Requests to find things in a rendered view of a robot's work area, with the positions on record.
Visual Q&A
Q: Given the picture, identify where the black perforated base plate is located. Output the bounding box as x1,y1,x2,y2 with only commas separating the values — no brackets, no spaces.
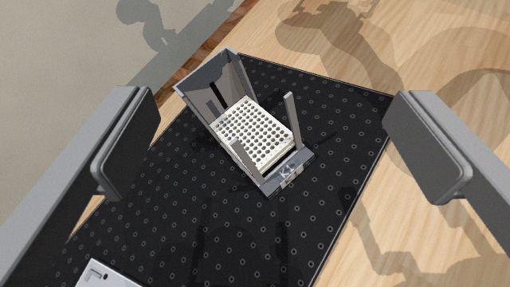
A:
41,53,394,287

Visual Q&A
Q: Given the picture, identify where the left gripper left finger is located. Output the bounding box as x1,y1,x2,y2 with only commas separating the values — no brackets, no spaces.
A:
0,85,161,287

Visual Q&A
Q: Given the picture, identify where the white rectangular plate nest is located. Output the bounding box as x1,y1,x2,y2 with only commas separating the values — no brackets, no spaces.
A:
75,258,146,287

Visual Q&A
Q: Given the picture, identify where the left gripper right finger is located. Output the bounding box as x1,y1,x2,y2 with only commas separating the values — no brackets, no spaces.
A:
382,90,510,258

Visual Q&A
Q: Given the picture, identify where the white well plate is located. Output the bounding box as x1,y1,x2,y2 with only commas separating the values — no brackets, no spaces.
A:
209,95,295,174

